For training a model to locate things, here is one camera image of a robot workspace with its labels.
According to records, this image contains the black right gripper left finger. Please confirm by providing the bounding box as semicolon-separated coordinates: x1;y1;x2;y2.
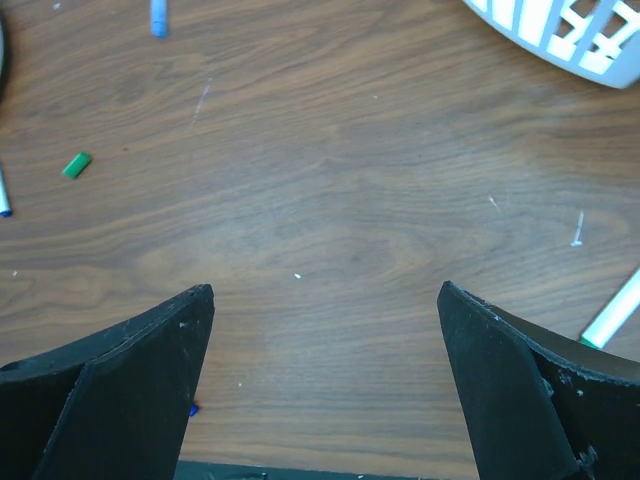
1;284;214;479

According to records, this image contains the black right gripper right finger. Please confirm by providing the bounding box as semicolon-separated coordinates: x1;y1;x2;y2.
437;281;639;479

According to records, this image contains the white green marker pen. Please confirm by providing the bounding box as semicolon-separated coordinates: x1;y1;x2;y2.
579;269;640;350

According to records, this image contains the green pen cap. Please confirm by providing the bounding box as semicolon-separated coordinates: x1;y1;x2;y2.
62;151;92;179

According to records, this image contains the white blue marker pen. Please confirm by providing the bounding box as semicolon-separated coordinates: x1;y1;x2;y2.
150;0;168;38

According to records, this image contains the white plastic dish basket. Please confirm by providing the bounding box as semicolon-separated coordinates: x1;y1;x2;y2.
466;0;639;89

